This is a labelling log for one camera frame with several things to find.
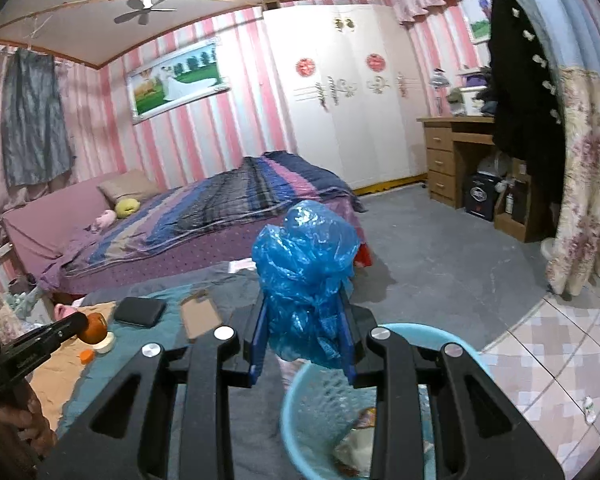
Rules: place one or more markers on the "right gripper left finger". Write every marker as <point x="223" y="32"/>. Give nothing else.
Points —
<point x="257" y="344"/>

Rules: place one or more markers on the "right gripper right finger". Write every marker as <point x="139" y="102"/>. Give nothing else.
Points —
<point x="424" y="377"/>

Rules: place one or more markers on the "small orange fruit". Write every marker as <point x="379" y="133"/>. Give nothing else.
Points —
<point x="96" y="329"/>

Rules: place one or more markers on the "blue plastic bag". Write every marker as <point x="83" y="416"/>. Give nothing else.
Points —
<point x="302" y="266"/>

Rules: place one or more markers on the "light blue trash basket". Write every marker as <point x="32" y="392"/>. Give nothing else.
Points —
<point x="320" y="408"/>

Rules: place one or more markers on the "person left hand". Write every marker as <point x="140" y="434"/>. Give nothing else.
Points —
<point x="25" y="416"/>

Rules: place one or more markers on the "orange towel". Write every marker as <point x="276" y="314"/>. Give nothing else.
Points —
<point x="54" y="381"/>

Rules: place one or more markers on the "pink piggy bank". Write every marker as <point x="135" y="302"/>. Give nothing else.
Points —
<point x="62" y="311"/>

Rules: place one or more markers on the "orange bottle cap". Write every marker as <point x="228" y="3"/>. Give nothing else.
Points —
<point x="87" y="356"/>

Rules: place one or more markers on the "white round cup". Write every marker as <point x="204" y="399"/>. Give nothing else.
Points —
<point x="106" y="345"/>

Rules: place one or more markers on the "black wallet case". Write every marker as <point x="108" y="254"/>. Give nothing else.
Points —
<point x="139" y="312"/>

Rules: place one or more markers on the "grey teal bed cover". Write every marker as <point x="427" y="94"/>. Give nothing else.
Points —
<point x="257" y="445"/>

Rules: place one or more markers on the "beige phone case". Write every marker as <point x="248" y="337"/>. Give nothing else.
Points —
<point x="199" y="315"/>

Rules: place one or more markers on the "pink plush toy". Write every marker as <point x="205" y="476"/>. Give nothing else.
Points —
<point x="103" y="221"/>

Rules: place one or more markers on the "large purple bed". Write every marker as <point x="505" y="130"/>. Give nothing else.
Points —
<point x="42" y="230"/>

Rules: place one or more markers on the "yellow plush toy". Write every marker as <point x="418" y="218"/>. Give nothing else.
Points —
<point x="126" y="206"/>

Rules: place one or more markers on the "floral curtain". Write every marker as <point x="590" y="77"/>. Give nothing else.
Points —
<point x="573" y="27"/>

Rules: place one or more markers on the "grey hanging garment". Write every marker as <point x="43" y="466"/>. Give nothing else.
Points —
<point x="35" y="143"/>

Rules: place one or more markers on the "beige pillow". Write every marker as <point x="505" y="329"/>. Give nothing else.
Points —
<point x="132" y="184"/>

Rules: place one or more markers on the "black box under desk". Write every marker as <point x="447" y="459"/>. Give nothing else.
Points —
<point x="480" y="195"/>

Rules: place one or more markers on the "wooden desk with drawers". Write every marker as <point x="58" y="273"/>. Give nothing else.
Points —
<point x="454" y="148"/>

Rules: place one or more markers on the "striped purple blue blanket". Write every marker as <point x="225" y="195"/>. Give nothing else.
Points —
<point x="201" y="223"/>

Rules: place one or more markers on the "black hanging coat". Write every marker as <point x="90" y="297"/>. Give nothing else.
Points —
<point x="527" y="119"/>

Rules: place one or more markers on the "framed wedding photo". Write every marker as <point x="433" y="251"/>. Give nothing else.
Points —
<point x="186" y="75"/>

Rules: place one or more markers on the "desk lamp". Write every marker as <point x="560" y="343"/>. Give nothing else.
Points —
<point x="439" y="83"/>

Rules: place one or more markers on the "white wardrobe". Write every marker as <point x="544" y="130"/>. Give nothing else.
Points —
<point x="353" y="90"/>

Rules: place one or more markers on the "ceiling fan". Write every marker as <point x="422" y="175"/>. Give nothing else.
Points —
<point x="140" y="11"/>

